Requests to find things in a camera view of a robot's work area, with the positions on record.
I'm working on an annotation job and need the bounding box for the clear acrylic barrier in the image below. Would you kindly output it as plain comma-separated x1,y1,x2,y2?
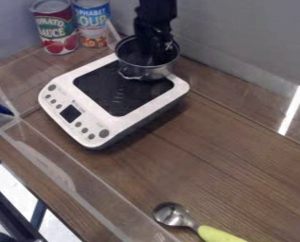
0,18,300,242

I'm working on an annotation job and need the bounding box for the blue chair frame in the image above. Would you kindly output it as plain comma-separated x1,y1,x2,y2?
0,104,49,242

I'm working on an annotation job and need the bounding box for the alphabet soup can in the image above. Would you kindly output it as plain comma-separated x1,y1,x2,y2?
73,0,110,48

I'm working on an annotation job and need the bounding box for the tomato sauce can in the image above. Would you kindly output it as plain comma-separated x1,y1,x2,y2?
30,0,80,55

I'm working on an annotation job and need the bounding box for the silver metal pot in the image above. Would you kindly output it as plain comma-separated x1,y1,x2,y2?
116,36,180,81

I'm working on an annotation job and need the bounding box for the spoon with green handle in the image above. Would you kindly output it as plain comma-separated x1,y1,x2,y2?
153,202,248,242

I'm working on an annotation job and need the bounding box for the white and black stove top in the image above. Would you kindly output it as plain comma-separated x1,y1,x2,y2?
38,54,191,149

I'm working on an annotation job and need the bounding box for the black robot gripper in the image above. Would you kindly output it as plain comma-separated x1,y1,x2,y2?
133,0,177,65

